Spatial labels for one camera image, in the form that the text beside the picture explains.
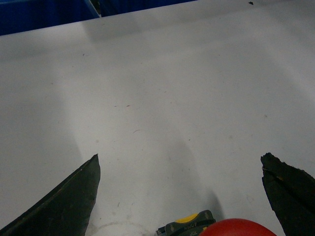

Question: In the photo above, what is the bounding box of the red mushroom push button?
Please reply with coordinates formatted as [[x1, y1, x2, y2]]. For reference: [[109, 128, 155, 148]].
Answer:
[[155, 210, 275, 236]]

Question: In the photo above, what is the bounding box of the blue bin below shelf left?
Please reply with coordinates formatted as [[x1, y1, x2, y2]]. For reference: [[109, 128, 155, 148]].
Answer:
[[0, 0, 99, 36]]

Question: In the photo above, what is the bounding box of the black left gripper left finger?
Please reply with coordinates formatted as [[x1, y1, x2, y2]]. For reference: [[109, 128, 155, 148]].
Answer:
[[0, 154, 100, 236]]

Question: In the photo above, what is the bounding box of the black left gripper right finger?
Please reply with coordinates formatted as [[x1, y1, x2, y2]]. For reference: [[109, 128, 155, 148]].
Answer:
[[260, 153, 315, 236]]

